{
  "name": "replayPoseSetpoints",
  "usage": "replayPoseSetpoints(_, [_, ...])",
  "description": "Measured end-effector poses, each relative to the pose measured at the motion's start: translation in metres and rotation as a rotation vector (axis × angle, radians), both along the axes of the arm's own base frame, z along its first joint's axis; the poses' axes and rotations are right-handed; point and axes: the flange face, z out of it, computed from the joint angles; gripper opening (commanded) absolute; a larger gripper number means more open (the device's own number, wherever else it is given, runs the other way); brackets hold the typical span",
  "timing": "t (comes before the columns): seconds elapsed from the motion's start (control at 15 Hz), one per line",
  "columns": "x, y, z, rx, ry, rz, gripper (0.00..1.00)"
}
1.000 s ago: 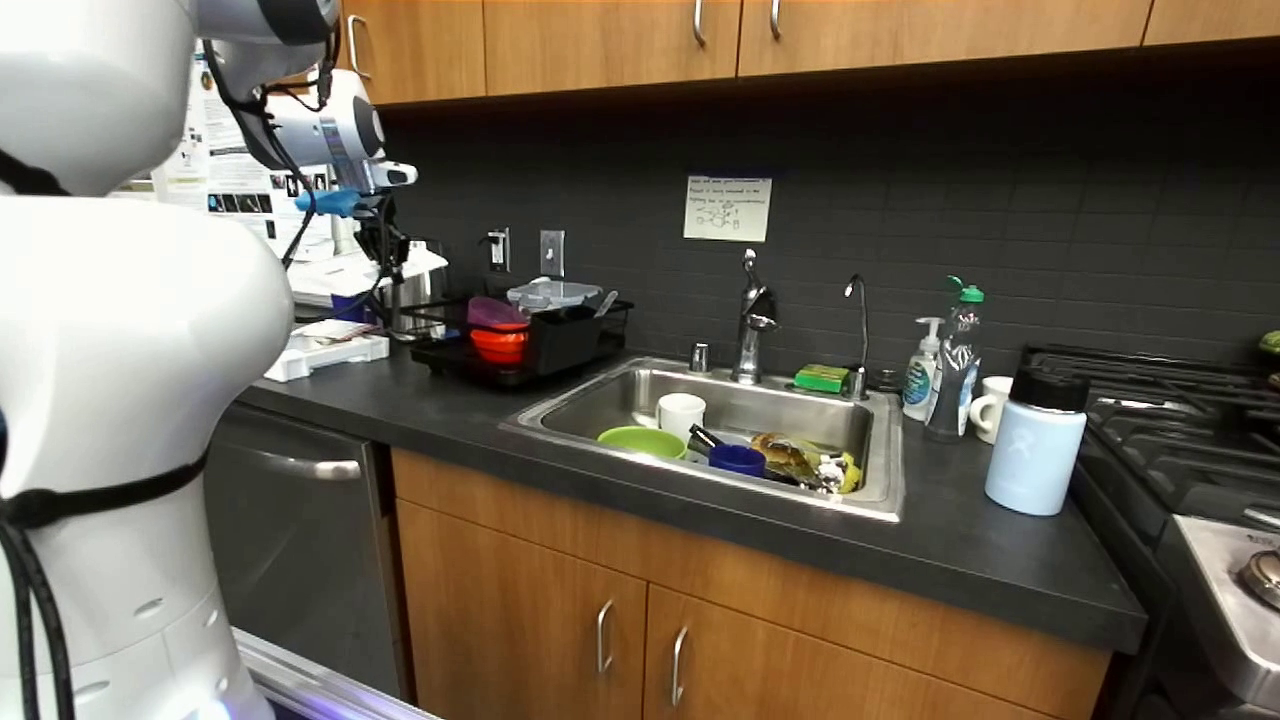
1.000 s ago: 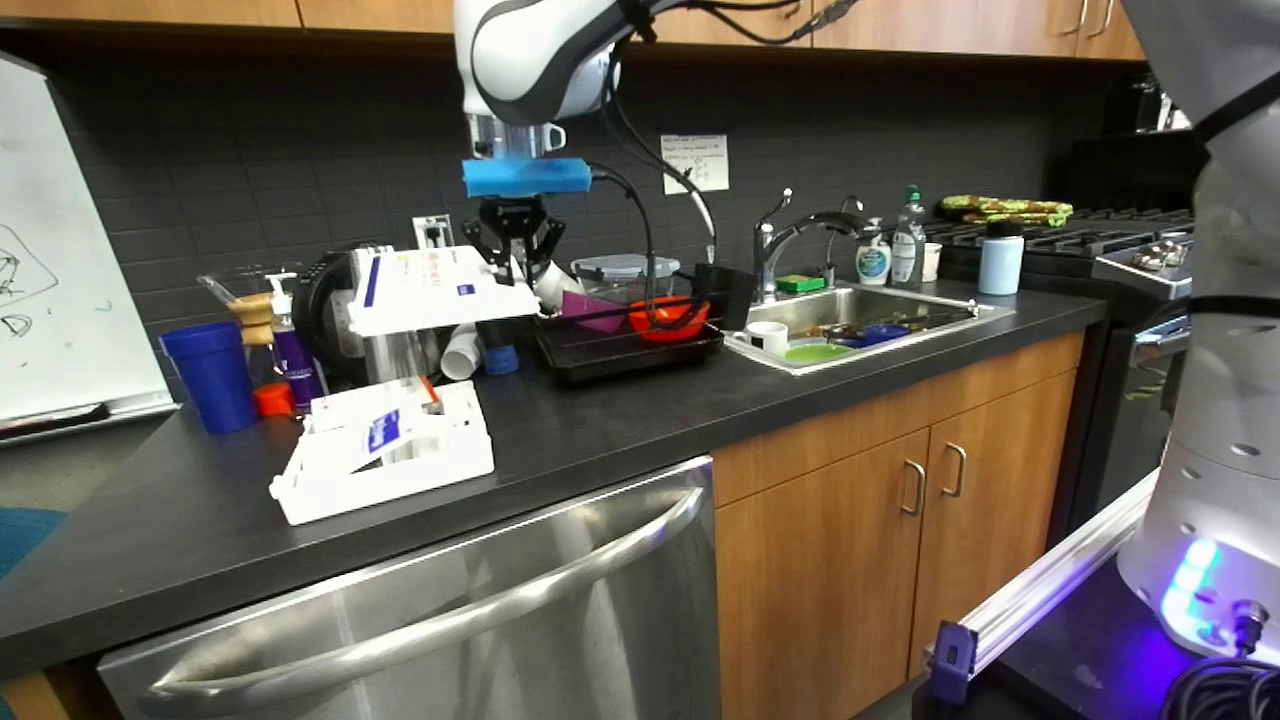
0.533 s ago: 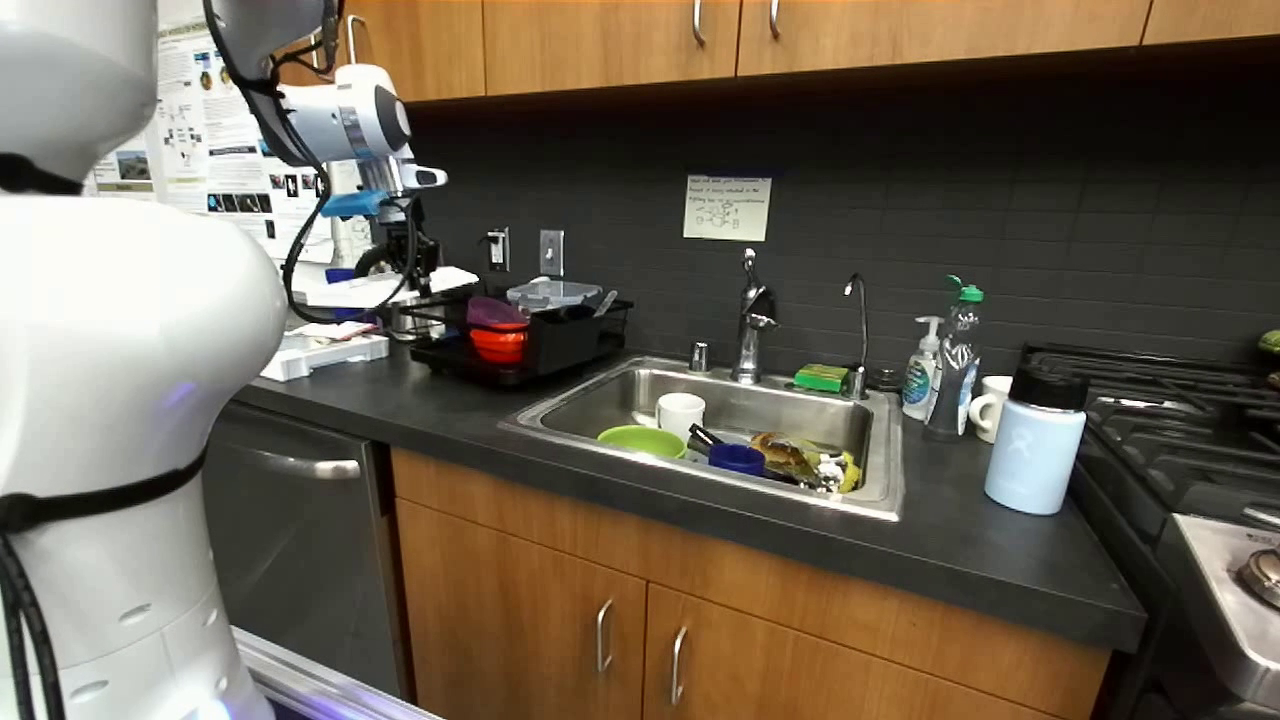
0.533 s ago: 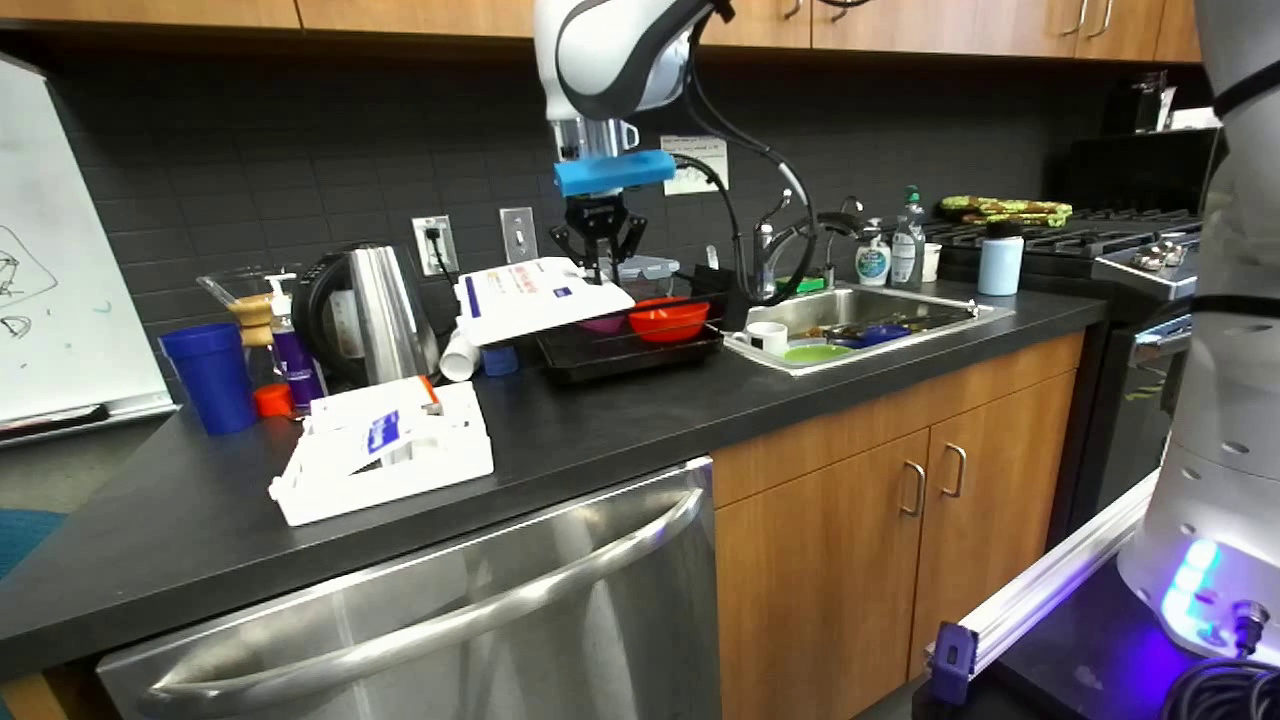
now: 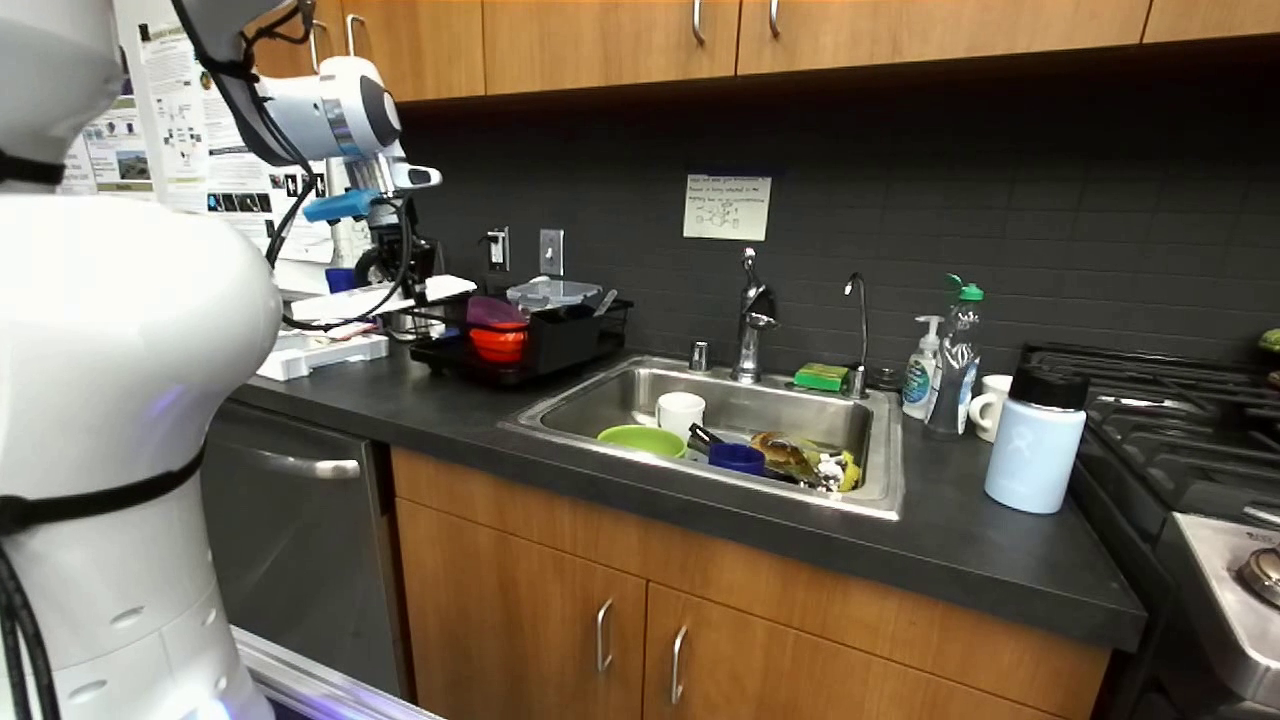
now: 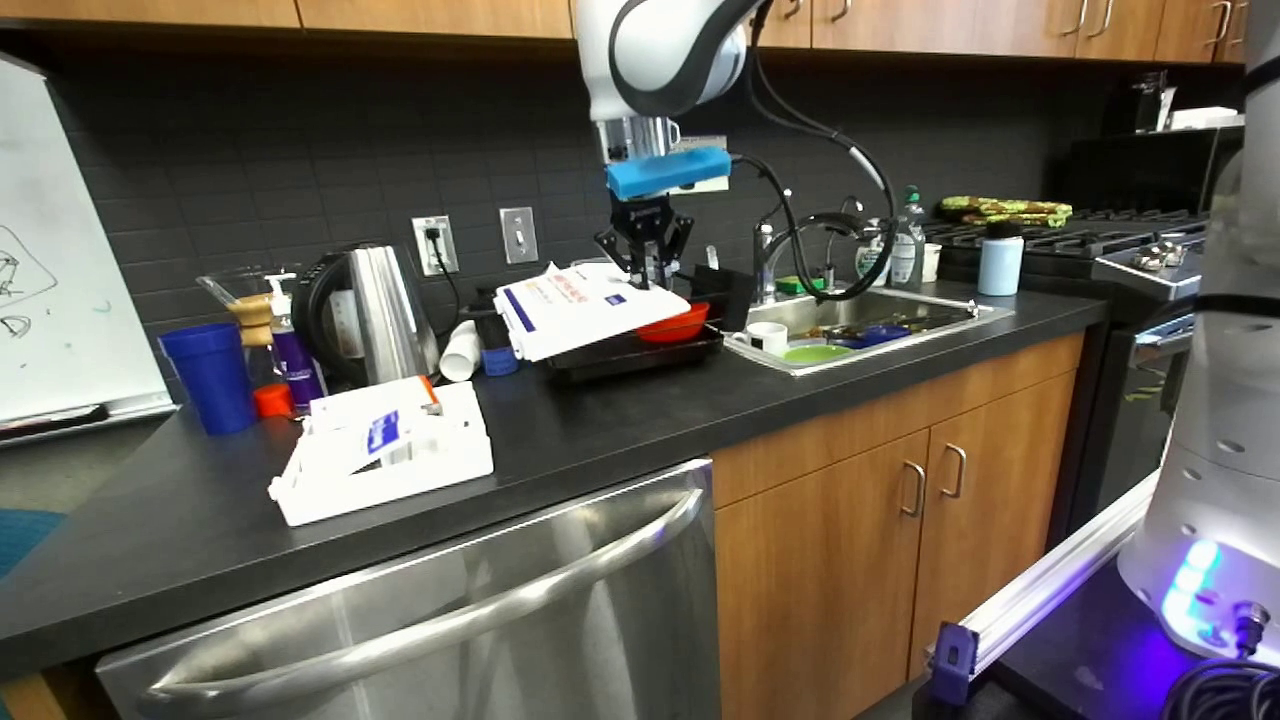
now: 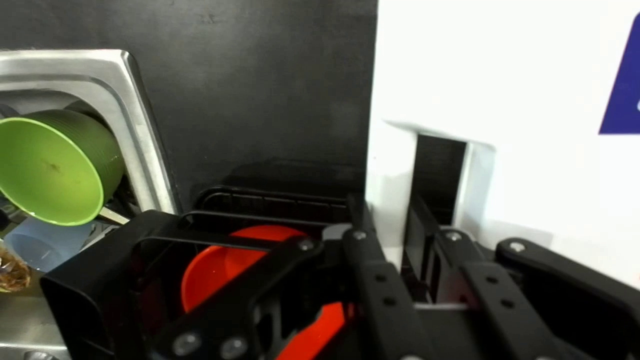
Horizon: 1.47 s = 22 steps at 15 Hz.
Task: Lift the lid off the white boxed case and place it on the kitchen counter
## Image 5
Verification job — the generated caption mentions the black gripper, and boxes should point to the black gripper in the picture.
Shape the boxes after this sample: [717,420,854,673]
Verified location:
[363,195,439,299]

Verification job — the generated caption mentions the white box lid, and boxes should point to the white box lid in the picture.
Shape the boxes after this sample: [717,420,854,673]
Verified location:
[280,269,480,332]

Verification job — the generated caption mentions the purple container lid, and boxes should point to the purple container lid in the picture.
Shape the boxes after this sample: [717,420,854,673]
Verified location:
[465,293,536,336]

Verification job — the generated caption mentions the white boxed case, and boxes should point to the white boxed case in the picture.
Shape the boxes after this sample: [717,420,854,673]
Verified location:
[255,323,397,387]

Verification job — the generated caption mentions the wooden under-counter panel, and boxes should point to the wooden under-counter panel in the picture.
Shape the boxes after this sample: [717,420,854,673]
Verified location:
[389,445,1114,688]

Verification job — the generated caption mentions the chrome kitchen faucet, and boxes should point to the chrome kitchen faucet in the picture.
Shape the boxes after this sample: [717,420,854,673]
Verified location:
[730,243,785,387]

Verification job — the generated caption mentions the red bowl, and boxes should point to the red bowl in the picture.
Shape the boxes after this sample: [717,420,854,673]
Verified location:
[466,323,536,367]

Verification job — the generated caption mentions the clear plastic container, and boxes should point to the clear plastic container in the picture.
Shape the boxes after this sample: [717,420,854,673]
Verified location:
[503,271,623,323]

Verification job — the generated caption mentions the black dish rack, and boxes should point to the black dish rack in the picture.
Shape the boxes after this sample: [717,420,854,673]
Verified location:
[409,293,638,396]

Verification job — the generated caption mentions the wooden upper cabinet door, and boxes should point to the wooden upper cabinet door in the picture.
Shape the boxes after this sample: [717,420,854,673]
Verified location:
[735,0,1160,81]
[480,0,743,100]
[252,0,490,110]
[1138,0,1280,53]

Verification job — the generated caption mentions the green plastic bowl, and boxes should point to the green plastic bowl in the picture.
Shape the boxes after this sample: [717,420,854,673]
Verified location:
[591,420,693,467]

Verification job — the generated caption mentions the white cup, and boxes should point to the white cup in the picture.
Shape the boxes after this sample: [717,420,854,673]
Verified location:
[652,387,712,445]

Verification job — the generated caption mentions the black sink utensil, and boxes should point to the black sink utensil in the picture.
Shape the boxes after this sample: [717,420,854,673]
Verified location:
[685,420,730,461]

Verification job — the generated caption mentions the narrow wooden lower cabinet door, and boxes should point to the narrow wooden lower cabinet door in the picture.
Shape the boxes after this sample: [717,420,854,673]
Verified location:
[390,498,652,720]

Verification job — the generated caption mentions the stainless steel sink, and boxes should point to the stainless steel sink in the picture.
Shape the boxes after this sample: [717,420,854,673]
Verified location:
[498,352,912,530]

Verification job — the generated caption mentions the green sponge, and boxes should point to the green sponge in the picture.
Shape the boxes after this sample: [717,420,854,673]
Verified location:
[792,362,858,401]

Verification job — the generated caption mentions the dishes in sink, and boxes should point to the dishes in sink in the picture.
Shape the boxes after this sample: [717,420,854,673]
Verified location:
[748,429,866,499]

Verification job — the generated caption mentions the small chrome spout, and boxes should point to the small chrome spout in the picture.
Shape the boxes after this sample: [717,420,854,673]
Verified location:
[841,271,879,405]

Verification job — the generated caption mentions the clear hand soap bottle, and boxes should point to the clear hand soap bottle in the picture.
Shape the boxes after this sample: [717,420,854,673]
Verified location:
[901,311,951,429]

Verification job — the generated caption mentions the green-capped dish soap bottle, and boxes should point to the green-capped dish soap bottle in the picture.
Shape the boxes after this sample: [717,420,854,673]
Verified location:
[930,271,990,445]

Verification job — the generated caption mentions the wide wooden lower cabinet door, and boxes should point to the wide wooden lower cabinet door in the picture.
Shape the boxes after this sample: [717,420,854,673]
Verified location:
[638,580,1111,720]

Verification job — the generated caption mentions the white mug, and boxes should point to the white mug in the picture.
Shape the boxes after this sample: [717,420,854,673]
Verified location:
[963,371,1021,450]
[981,363,1094,524]

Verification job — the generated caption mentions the black gas stove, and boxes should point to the black gas stove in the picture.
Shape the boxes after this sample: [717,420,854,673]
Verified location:
[1017,342,1280,720]

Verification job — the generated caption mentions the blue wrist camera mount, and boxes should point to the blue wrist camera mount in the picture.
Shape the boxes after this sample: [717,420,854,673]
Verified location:
[298,185,389,228]

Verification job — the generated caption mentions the wall light switch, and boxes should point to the wall light switch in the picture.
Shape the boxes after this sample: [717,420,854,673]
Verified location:
[536,223,573,279]

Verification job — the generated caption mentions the large white wall poster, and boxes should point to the large white wall poster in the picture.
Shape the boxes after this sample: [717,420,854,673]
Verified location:
[111,0,381,299]

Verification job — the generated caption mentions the small white wall poster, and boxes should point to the small white wall poster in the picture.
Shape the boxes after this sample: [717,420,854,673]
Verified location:
[57,96,158,201]

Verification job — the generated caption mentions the white paper wall notice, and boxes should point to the white paper wall notice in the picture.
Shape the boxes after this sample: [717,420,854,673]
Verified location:
[680,167,778,250]

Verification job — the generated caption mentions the metal cabinet door handle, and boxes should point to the metal cabinet door handle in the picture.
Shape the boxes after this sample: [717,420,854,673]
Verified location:
[586,592,619,682]
[664,615,696,712]

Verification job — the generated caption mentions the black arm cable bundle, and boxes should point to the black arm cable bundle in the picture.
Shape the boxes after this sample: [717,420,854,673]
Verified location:
[0,451,207,720]

